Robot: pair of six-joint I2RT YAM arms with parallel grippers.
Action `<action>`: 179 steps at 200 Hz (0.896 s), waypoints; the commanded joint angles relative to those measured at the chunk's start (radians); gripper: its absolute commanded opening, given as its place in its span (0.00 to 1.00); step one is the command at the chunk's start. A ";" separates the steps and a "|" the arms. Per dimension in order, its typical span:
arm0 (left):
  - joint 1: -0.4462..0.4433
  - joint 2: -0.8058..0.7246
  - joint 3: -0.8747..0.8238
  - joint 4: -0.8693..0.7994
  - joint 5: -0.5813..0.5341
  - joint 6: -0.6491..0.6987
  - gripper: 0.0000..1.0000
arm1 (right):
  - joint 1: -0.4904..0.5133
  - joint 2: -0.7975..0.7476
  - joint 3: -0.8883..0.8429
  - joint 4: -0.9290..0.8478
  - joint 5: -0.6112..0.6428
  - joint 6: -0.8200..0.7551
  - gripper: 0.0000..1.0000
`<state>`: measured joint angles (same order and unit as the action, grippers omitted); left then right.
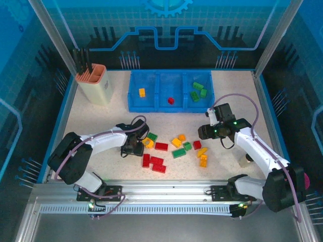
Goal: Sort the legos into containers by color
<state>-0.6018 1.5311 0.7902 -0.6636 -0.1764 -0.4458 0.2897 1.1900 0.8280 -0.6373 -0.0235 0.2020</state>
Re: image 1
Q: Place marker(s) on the square red lego brick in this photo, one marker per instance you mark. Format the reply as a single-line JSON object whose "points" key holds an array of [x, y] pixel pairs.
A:
{"points": [[197, 145]]}

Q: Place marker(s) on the yellow curved lego piece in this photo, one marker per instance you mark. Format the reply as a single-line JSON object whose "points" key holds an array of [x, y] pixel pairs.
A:
{"points": [[202, 152]]}

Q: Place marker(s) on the long red lego brick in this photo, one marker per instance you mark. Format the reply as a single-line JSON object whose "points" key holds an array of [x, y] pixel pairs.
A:
{"points": [[156, 160], [161, 146], [159, 168], [145, 160]]}

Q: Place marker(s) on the long yellow lego brick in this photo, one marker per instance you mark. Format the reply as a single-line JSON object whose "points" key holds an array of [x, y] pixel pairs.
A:
{"points": [[203, 161]]}

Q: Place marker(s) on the long green lego brick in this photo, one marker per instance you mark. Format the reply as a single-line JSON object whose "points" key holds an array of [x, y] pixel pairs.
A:
{"points": [[179, 153]]}

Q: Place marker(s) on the small red lego brick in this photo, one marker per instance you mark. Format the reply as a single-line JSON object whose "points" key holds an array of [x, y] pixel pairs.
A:
{"points": [[171, 100]]}

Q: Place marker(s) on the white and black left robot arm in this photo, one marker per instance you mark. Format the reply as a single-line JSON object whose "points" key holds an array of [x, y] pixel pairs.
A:
{"points": [[106, 142]]}

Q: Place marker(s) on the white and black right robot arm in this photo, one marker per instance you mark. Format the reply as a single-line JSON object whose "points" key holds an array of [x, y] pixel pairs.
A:
{"points": [[255, 148]]}

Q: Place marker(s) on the small green lego brick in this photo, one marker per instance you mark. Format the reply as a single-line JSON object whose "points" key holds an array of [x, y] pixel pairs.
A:
{"points": [[187, 146]]}

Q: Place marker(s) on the small orange-yellow lego brick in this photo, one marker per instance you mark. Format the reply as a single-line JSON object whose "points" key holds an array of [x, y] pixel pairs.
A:
{"points": [[183, 138]]}

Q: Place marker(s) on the small beige bottle dark cap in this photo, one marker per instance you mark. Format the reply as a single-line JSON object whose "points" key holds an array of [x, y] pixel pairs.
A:
{"points": [[244, 163]]}

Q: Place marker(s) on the beige utensil holder pink rim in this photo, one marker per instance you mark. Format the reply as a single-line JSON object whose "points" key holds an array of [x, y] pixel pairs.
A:
{"points": [[98, 90]]}

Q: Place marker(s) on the small black controller board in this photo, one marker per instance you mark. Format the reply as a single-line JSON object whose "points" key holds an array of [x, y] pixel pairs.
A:
{"points": [[238, 210], [98, 208]]}

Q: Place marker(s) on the grey metal platform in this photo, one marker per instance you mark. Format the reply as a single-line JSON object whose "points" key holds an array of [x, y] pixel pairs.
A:
{"points": [[164, 229]]}

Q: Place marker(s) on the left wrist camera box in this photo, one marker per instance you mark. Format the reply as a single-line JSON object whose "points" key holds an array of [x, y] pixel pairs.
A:
{"points": [[141, 129]]}

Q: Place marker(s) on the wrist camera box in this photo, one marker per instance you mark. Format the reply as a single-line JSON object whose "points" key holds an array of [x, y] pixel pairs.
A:
{"points": [[141, 129], [224, 112]]}

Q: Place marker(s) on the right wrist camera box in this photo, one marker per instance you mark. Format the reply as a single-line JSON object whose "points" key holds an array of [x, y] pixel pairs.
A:
{"points": [[224, 112]]}

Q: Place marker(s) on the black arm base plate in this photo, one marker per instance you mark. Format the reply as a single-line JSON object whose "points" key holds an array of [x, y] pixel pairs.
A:
{"points": [[218, 193], [114, 194]]}

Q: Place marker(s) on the aluminium mounting rail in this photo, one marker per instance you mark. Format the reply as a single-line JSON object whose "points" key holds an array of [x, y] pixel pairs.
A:
{"points": [[164, 191]]}

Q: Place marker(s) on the blue table border frame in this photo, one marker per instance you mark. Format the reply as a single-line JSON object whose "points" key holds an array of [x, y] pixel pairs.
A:
{"points": [[41, 176]]}

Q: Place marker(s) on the aluminium frame post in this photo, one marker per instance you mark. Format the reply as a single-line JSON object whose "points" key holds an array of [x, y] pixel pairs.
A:
{"points": [[55, 37], [276, 37]]}

